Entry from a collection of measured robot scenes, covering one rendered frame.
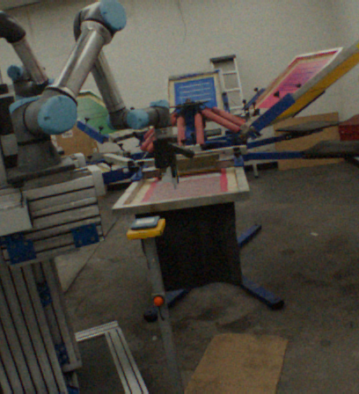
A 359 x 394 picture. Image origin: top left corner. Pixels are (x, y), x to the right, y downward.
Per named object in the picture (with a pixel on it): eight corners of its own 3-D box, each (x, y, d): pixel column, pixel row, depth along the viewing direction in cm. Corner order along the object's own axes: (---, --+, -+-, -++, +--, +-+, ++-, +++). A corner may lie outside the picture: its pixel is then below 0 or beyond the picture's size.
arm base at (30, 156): (18, 174, 135) (10, 144, 132) (18, 168, 149) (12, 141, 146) (63, 164, 139) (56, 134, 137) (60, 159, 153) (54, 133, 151)
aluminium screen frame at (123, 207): (251, 199, 173) (249, 190, 172) (113, 217, 180) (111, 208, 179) (240, 163, 248) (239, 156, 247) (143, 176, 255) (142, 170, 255)
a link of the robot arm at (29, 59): (16, 0, 173) (59, 83, 214) (-7, 5, 174) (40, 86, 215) (10, 16, 167) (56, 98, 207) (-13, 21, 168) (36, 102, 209)
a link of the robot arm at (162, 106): (142, 102, 167) (157, 99, 173) (148, 129, 169) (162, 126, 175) (157, 100, 161) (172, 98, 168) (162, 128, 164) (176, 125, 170)
